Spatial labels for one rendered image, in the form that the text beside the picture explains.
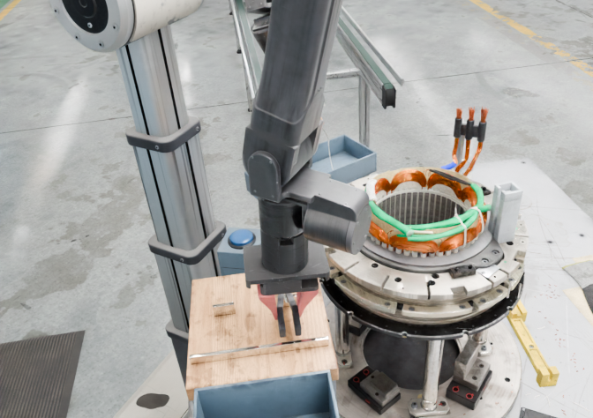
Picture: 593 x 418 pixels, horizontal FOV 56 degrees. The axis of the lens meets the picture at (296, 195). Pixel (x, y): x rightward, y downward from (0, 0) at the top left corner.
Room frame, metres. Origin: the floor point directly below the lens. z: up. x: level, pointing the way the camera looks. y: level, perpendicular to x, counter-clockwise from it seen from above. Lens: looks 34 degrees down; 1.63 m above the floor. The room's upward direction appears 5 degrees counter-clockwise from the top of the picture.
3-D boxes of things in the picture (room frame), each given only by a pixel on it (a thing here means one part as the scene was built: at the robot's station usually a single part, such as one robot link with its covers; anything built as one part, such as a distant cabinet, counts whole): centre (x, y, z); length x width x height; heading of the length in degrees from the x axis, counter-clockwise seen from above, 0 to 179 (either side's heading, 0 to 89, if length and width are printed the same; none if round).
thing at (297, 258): (0.52, 0.02, 1.20); 0.10 x 0.07 x 0.07; 95
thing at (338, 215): (0.51, -0.02, 1.29); 0.11 x 0.09 x 0.12; 59
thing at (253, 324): (0.54, 0.07, 1.05); 0.20 x 0.19 x 0.02; 4
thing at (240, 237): (0.76, 0.10, 1.04); 0.04 x 0.04 x 0.01
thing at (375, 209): (0.66, -0.13, 1.15); 0.15 x 0.04 x 0.02; 8
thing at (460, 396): (0.60, -0.27, 0.81); 0.08 x 0.05 x 0.02; 140
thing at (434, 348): (0.56, -0.19, 0.91); 0.02 x 0.02 x 0.21
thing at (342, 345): (0.69, -0.06, 0.91); 0.02 x 0.02 x 0.21
